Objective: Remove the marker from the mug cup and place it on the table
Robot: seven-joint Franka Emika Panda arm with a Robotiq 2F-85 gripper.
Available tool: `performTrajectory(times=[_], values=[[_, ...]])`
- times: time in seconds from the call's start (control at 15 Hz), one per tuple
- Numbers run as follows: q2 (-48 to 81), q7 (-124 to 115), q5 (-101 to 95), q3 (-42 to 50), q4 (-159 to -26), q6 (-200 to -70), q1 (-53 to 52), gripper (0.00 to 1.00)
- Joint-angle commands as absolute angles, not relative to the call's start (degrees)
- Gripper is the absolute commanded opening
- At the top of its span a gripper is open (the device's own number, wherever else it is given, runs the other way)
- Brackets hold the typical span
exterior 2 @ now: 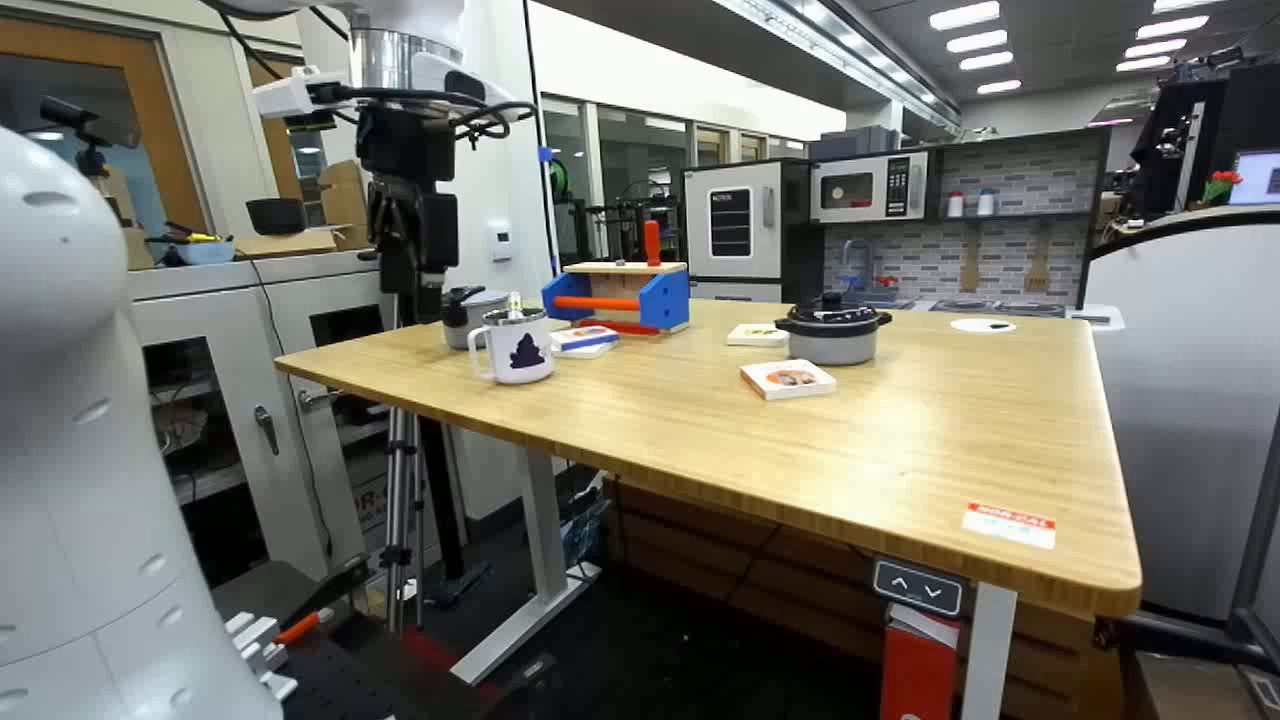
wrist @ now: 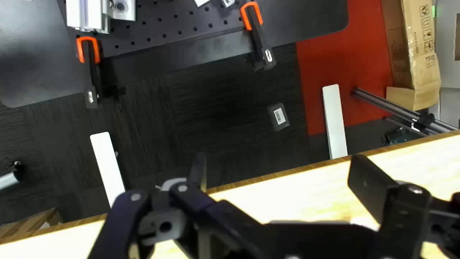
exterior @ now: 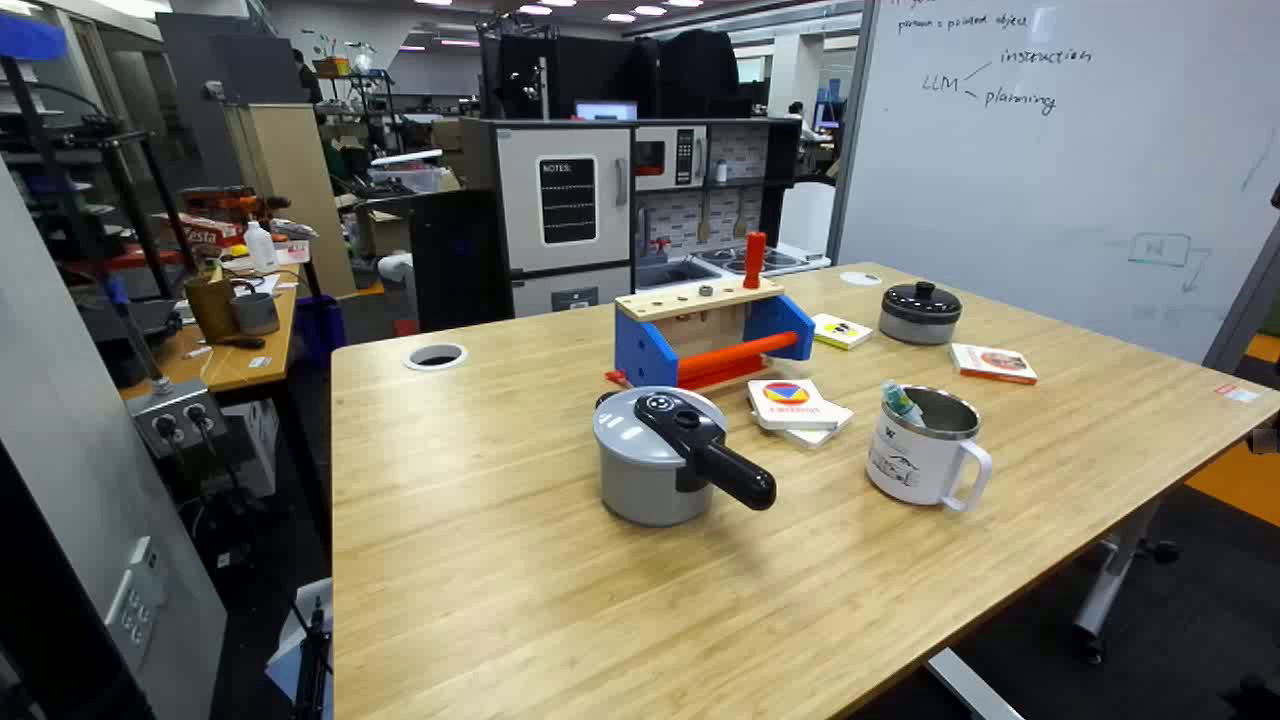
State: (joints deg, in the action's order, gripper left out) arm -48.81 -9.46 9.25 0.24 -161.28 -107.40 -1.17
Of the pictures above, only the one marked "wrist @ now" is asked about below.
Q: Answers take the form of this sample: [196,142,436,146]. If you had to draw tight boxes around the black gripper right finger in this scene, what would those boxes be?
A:
[347,153,460,259]

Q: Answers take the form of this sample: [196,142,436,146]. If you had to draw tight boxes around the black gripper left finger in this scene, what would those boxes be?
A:
[87,152,271,259]

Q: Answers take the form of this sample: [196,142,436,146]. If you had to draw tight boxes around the white metal table leg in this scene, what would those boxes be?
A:
[321,84,350,162]
[90,132,127,209]

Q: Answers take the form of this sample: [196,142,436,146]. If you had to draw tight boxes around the black floor outlet plate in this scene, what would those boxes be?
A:
[266,101,292,133]

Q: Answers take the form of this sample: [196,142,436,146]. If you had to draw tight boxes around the orange black bar clamp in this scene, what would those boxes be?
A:
[75,35,105,110]
[239,0,279,73]

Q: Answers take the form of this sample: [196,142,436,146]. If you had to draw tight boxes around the brown cardboard box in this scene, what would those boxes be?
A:
[381,0,443,113]

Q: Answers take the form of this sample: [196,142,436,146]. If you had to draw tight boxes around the black pegboard plate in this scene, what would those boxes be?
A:
[62,0,249,60]

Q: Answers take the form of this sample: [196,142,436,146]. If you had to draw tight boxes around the aluminium extrusion block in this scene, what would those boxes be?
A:
[65,0,138,35]

